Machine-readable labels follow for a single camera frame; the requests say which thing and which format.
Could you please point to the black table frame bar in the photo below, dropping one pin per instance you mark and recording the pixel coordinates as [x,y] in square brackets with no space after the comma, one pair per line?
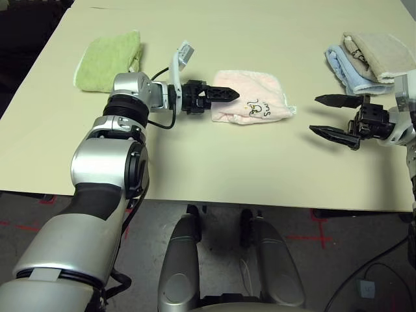
[47,196]
[357,214]

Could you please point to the green folded towel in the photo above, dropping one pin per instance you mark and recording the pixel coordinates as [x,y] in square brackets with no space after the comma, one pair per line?
[107,61]

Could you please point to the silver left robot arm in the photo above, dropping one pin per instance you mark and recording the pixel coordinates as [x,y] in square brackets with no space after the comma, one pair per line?
[97,195]

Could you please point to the light blue folded towel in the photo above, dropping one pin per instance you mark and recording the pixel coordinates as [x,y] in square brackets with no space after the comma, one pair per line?
[344,70]

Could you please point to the beige folded towel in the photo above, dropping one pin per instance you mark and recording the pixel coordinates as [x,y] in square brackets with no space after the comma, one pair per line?
[380,55]

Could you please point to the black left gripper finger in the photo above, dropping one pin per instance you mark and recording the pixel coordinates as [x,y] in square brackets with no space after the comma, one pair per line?
[221,99]
[222,91]

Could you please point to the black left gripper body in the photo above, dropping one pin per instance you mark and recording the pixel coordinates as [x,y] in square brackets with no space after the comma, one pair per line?
[193,97]

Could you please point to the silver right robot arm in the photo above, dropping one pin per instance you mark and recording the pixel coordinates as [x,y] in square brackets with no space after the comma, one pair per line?
[410,130]

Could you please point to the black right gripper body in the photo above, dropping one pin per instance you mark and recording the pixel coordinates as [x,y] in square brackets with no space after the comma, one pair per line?
[369,125]

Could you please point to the pink towel with embroidery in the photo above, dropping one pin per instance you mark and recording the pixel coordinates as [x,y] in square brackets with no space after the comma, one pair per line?
[253,94]

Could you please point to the beige robot waist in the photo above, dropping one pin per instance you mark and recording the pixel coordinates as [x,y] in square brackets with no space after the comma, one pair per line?
[250,308]

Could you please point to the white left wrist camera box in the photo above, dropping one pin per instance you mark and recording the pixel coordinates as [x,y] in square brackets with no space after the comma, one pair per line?
[180,61]

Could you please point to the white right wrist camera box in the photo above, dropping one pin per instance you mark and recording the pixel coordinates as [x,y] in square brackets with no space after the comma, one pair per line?
[404,92]

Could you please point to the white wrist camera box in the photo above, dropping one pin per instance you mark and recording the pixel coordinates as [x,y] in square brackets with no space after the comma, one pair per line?
[180,61]
[404,92]

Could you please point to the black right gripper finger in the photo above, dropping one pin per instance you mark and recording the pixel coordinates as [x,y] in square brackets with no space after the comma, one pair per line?
[334,135]
[338,100]

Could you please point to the small grey floor box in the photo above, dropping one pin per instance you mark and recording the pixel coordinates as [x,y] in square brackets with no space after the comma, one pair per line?
[366,288]

